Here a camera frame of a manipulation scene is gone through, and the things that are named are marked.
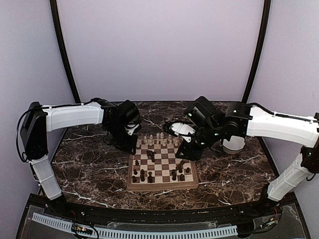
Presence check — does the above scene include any white king piece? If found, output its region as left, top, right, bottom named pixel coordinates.
left=156, top=133, right=160, bottom=144

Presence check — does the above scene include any white scalloped bowl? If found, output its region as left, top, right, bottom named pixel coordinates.
left=222, top=136, right=246, bottom=154

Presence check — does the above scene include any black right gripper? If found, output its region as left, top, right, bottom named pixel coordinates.
left=175, top=122, right=223, bottom=161

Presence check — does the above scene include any black front rail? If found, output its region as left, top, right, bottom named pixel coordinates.
left=82, top=205, right=242, bottom=224

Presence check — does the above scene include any black corner post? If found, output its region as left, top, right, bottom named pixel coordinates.
left=241, top=0, right=272, bottom=103
left=49, top=0, right=81, bottom=103

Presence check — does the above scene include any pile of dark chess pieces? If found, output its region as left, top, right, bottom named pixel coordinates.
left=147, top=150, right=156, bottom=162

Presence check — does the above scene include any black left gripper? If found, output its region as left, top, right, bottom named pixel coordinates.
left=106, top=121, right=139, bottom=155

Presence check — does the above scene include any white bishop right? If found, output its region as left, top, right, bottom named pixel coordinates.
left=168, top=134, right=173, bottom=145

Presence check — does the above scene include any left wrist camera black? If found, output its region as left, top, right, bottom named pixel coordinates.
left=118, top=100, right=140, bottom=124

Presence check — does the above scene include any left black corner post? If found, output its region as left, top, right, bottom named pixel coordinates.
left=49, top=0, right=81, bottom=103

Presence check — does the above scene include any right black corner post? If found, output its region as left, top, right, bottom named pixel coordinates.
left=241, top=0, right=272, bottom=103

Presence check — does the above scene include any white bishop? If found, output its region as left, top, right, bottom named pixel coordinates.
left=149, top=134, right=154, bottom=145
left=168, top=134, right=173, bottom=145

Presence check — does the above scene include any wooden chess board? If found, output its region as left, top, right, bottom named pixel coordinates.
left=127, top=133, right=199, bottom=192

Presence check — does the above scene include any white bishop left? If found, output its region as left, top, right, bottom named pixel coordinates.
left=149, top=134, right=154, bottom=145

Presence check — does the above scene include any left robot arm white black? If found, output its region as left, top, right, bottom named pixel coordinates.
left=15, top=98, right=141, bottom=217

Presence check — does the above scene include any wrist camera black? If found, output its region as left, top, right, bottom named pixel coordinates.
left=118, top=100, right=140, bottom=124
left=184, top=96, right=216, bottom=127

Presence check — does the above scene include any white slotted cable duct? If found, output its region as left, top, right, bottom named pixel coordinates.
left=31, top=213, right=238, bottom=239

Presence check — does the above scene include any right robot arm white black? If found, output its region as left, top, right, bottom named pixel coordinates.
left=170, top=103, right=319, bottom=216

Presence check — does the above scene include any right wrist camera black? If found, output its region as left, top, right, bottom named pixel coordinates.
left=184, top=96, right=216, bottom=127

